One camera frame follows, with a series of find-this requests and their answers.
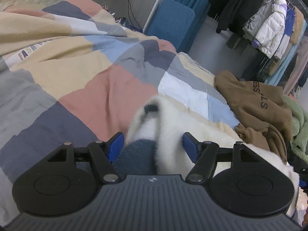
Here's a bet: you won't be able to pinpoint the hanging black coat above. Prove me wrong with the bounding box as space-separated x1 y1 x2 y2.
208 0 265 34

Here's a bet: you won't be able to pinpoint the black garment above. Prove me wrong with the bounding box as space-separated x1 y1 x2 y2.
286 149 308 188

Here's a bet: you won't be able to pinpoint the hanging light blue garment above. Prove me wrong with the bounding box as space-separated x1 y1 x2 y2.
265 20 308 85

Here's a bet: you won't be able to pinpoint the hanging pink garment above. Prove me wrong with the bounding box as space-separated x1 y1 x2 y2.
284 35 308 95

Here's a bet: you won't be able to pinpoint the hanging white puffer jacket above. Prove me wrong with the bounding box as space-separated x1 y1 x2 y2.
243 0 288 60

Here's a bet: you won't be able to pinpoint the patchwork duvet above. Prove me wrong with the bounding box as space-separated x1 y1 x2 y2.
0 0 241 222

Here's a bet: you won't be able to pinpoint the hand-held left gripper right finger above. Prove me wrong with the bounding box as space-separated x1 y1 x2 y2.
182 132 263 183

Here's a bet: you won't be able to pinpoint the brown hoodie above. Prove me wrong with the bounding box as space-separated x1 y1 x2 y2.
214 70 294 141

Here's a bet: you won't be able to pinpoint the blue upholstered cushion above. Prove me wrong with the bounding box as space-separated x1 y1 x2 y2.
146 0 196 53

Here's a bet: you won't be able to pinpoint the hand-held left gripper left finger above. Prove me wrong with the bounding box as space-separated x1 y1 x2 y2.
47 132 125 183

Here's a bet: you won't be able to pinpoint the brown pants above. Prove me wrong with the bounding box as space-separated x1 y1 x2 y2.
234 123 288 164

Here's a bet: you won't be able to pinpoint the black cable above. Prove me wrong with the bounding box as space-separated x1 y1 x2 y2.
123 0 145 31

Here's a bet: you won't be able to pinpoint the hanging blue jacket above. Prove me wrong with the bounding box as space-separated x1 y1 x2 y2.
284 7 295 42

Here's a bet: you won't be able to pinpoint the group of cosmetic bottles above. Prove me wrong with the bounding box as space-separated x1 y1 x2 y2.
102 3 128 27

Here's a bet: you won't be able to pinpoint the white striped sweater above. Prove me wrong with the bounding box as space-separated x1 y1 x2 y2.
113 95 301 222

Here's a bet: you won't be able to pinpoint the green fleece blanket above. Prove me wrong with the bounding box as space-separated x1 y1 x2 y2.
281 94 308 157

